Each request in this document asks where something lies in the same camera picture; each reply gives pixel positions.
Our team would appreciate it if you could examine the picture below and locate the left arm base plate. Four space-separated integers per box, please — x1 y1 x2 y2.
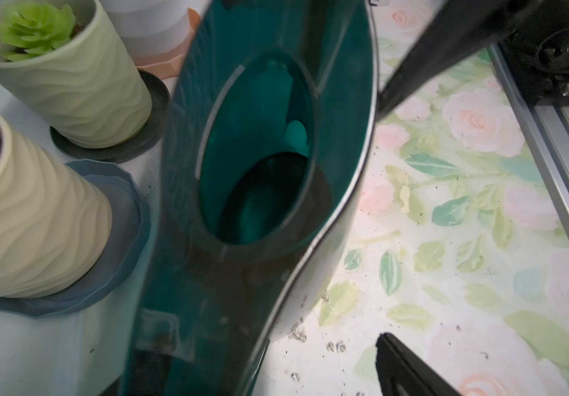
500 27 569 107

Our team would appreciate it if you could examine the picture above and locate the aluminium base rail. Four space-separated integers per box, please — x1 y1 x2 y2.
486 44 569 313

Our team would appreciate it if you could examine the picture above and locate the floral table mat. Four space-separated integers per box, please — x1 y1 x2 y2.
254 0 569 396

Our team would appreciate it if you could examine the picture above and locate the green wavy flower pot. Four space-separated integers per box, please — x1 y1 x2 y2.
0 1 152 149

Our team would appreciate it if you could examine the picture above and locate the bright green succulent plant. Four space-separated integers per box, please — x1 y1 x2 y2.
0 1 77 62

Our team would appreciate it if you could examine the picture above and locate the cream wavy flower pot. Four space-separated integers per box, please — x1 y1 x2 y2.
0 116 112 298

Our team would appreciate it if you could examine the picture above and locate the dark green watering can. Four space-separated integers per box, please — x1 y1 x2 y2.
120 1 378 395

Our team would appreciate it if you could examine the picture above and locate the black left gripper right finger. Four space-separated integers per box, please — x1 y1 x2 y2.
376 0 542 118

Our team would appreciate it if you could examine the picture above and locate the white plastic flower pot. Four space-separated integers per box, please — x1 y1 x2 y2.
101 0 210 64

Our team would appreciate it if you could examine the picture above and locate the dark green pot saucer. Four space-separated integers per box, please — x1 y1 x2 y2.
48 68 172 165

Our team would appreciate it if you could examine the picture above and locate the grey-blue pot saucer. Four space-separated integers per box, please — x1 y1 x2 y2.
0 159 151 318

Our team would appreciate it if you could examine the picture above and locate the pink pot saucer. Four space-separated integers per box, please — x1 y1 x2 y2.
134 8 201 79

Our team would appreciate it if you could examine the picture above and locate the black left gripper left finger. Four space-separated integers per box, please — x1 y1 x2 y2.
375 333 460 396

